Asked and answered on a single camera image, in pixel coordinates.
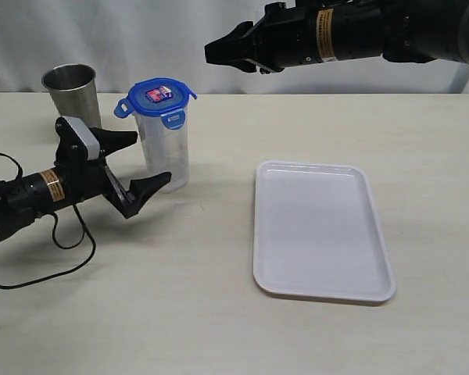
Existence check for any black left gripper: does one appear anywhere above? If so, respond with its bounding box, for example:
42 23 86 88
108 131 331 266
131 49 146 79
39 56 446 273
55 116 172 219

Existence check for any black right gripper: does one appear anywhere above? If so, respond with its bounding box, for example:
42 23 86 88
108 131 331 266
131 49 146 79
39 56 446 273
204 2 320 74

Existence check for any blue clip-lock lid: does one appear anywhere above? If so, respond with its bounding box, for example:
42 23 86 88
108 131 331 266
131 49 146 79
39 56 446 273
113 77 198 130

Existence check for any stainless steel cup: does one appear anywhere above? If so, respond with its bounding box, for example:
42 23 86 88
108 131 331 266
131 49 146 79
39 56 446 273
41 63 102 129

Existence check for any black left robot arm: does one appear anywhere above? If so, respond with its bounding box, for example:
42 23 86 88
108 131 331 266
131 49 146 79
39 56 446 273
0 116 171 241

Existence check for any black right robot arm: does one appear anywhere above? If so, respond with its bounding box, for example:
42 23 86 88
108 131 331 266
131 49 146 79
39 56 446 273
204 1 469 74

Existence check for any clear tall plastic container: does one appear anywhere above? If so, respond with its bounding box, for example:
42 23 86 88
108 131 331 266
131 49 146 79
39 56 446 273
134 109 189 193

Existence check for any white rectangular plastic tray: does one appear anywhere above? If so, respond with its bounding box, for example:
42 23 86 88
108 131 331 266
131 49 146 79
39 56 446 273
252 160 396 305

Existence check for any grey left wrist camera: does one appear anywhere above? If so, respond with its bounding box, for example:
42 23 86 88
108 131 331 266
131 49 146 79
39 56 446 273
63 116 100 161

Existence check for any black cable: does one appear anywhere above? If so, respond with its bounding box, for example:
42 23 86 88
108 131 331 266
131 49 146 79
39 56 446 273
0 152 98 291

